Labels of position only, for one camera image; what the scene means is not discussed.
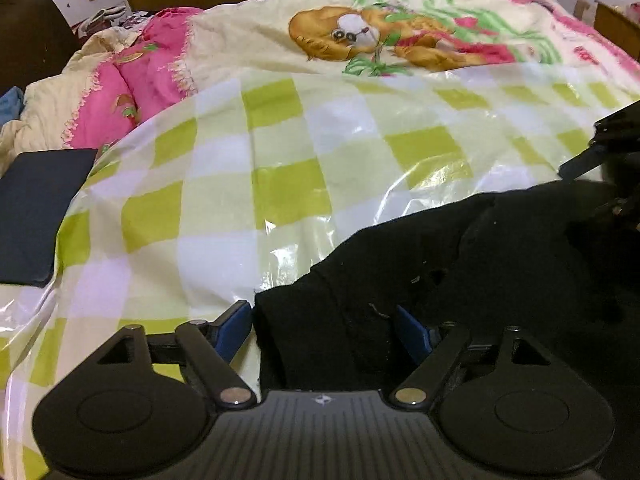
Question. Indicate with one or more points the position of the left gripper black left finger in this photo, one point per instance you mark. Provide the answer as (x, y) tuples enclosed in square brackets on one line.
[(142, 403)]

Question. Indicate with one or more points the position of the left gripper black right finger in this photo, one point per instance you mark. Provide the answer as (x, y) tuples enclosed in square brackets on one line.
[(503, 401)]

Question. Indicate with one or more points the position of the black pants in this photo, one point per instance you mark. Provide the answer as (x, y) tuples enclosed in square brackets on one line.
[(560, 260)]

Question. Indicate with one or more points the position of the green checkered plastic sheet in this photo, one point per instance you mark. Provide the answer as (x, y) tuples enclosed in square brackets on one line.
[(251, 181)]

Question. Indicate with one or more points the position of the dark blue folded cloth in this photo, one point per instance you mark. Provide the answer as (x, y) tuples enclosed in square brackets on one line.
[(36, 192)]

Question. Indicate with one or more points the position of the blue pillow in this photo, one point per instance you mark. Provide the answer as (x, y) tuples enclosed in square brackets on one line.
[(11, 105)]

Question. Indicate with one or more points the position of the floral cartoon quilt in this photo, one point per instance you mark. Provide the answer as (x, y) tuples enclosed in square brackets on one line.
[(122, 77)]

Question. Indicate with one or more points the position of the dark wooden headboard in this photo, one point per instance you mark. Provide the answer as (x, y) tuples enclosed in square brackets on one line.
[(36, 42)]

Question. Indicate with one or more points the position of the clothes pile by wall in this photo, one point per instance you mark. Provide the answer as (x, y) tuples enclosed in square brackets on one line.
[(114, 16)]

